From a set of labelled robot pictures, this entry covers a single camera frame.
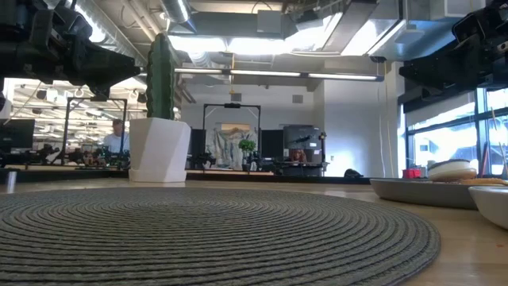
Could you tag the pale wall hanging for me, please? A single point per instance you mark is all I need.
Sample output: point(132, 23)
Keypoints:
point(228, 151)

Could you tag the green cactus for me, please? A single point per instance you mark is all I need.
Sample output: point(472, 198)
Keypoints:
point(160, 79)

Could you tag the small green potted plant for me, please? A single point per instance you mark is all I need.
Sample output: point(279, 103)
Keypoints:
point(247, 145)

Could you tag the black cabinet machine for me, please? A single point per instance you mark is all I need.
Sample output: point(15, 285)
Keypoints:
point(303, 137)

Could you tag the small dark lump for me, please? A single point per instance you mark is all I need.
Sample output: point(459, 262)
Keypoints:
point(353, 173)

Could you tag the round grey woven placemat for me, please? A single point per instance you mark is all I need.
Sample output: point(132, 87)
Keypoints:
point(198, 238)

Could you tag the black metal rig frame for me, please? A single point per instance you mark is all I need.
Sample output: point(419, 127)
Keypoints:
point(232, 105)
point(95, 99)

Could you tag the long linear ceiling lamp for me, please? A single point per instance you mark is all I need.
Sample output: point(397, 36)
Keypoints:
point(264, 73)

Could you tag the black computer monitor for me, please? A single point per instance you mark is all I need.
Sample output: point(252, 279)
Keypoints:
point(197, 143)
point(272, 143)
point(16, 135)

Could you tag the black aluminium table frame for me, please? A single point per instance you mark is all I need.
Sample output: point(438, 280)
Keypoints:
point(238, 178)

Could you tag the white angular plant pot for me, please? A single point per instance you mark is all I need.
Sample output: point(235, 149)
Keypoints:
point(158, 151)

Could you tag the silver ceiling duct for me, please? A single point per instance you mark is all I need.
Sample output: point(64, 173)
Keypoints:
point(176, 10)

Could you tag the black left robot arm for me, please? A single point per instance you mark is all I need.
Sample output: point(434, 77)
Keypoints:
point(6, 39)

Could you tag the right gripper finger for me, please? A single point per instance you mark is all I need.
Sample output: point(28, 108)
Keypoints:
point(436, 71)

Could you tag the small chocolate iced donut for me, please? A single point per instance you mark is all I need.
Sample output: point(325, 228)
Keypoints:
point(452, 171)

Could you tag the dark window frame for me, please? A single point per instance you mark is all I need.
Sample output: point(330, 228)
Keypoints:
point(481, 135)

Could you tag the grey ceiling unit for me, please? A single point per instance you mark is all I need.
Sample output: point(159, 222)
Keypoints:
point(270, 22)

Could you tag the small red box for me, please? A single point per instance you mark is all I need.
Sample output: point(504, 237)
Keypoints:
point(412, 173)

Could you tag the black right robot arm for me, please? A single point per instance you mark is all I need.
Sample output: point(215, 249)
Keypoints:
point(498, 10)

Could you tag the black background robot arm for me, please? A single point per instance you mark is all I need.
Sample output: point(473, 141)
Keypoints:
point(35, 155)

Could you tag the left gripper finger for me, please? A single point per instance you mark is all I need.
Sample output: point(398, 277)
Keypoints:
point(100, 91)
point(105, 65)

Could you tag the person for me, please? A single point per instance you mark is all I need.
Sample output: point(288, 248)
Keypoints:
point(116, 141)
point(297, 155)

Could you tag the grey round plate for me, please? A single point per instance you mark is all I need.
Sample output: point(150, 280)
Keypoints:
point(416, 194)
point(494, 204)

